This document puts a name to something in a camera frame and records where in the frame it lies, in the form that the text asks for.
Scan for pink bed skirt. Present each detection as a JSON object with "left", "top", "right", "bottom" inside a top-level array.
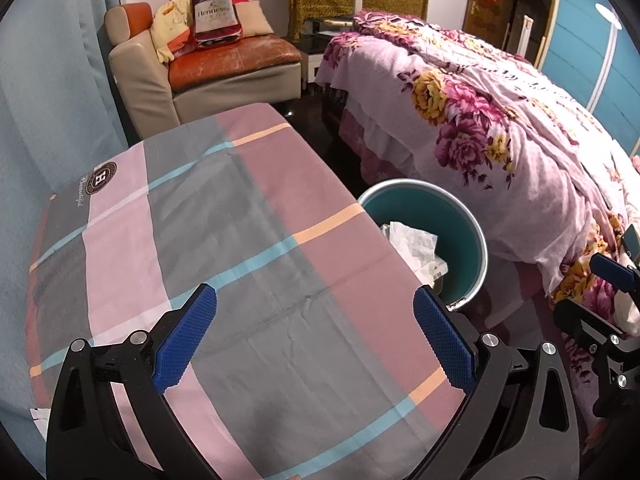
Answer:
[{"left": 340, "top": 110, "right": 416, "bottom": 183}]

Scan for bottle-shaped cushion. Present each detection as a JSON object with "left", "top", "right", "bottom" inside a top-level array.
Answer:
[{"left": 190, "top": 0, "right": 243, "bottom": 51}]

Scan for beige pillow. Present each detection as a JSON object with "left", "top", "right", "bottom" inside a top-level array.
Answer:
[{"left": 235, "top": 0, "right": 276, "bottom": 38}]

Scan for white side table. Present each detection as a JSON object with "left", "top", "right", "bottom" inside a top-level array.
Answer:
[{"left": 300, "top": 15, "right": 358, "bottom": 96}]

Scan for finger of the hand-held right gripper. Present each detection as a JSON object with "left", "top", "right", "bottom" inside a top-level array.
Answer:
[
  {"left": 589, "top": 253, "right": 640, "bottom": 295},
  {"left": 552, "top": 299, "right": 632, "bottom": 361}
]

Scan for white printed packet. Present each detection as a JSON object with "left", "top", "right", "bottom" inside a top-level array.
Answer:
[{"left": 415, "top": 255, "right": 449, "bottom": 294}]

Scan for wooden door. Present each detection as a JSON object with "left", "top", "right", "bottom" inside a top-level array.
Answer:
[{"left": 462, "top": 0, "right": 558, "bottom": 58}]

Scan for blue-grey curtain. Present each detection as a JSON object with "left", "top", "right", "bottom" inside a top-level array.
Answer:
[{"left": 0, "top": 0, "right": 143, "bottom": 461}]

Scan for beige orange sofa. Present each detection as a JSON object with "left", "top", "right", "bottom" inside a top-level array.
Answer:
[{"left": 104, "top": 2, "right": 303, "bottom": 141}]

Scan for pink floral bedspread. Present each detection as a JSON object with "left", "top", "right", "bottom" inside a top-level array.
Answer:
[{"left": 314, "top": 10, "right": 640, "bottom": 391}]

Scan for teal plastic bin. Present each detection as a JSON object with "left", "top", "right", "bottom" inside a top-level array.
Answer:
[{"left": 357, "top": 178, "right": 488, "bottom": 311}]

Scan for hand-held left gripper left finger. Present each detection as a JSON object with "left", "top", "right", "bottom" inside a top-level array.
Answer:
[{"left": 45, "top": 282, "right": 221, "bottom": 480}]

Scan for white narrow panel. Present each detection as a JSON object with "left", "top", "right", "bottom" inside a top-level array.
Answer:
[{"left": 520, "top": 15, "right": 536, "bottom": 56}]

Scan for crumpled white tissue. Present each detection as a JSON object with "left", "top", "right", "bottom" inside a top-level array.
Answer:
[{"left": 382, "top": 221, "right": 438, "bottom": 281}]

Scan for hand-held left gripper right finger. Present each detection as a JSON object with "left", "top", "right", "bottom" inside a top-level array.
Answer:
[{"left": 412, "top": 286, "right": 583, "bottom": 480}]

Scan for plaid tablecloth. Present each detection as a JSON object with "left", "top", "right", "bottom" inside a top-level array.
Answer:
[{"left": 25, "top": 102, "right": 468, "bottom": 480}]

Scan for blue wardrobe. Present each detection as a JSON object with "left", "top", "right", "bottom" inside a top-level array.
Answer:
[{"left": 537, "top": 0, "right": 640, "bottom": 156}]

